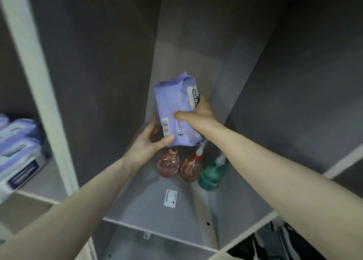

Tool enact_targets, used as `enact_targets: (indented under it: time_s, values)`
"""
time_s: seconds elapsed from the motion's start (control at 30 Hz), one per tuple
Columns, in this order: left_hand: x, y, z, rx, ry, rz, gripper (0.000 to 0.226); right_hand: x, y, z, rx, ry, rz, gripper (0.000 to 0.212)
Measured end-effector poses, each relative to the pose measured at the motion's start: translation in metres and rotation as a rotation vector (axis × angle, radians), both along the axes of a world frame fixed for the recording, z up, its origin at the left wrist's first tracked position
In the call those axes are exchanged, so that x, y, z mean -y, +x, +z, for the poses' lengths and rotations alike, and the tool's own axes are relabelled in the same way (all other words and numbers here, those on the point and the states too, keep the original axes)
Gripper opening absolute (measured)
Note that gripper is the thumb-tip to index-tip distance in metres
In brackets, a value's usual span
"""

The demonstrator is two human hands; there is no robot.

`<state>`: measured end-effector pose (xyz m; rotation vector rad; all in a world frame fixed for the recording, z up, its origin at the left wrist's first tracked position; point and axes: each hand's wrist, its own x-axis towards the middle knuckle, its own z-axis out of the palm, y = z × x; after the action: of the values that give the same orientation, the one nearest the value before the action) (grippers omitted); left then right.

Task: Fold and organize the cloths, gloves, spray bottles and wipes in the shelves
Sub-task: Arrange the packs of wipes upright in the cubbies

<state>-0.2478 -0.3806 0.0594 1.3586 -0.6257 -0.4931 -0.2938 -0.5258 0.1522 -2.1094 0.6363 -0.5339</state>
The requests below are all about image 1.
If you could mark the green spray bottle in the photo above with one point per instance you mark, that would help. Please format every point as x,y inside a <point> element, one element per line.
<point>211,177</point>

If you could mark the person's left forearm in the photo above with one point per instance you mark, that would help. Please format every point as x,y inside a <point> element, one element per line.
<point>56,220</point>

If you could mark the small white tag sticker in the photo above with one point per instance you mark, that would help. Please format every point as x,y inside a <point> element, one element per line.
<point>146,235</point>

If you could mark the grey cubby shelf unit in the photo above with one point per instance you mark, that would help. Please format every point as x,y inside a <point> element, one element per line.
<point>99,55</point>

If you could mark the person's right hand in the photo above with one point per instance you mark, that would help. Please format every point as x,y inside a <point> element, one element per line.
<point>204,118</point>

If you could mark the person's right forearm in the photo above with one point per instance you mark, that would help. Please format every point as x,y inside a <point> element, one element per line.
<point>283,169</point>

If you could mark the person's left hand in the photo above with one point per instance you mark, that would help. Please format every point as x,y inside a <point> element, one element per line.
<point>147,149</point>

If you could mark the pink spray bottle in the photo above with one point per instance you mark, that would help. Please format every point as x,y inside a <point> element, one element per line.
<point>191,169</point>
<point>169,164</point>

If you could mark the white paper label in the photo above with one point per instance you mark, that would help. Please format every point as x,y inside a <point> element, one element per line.
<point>170,198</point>

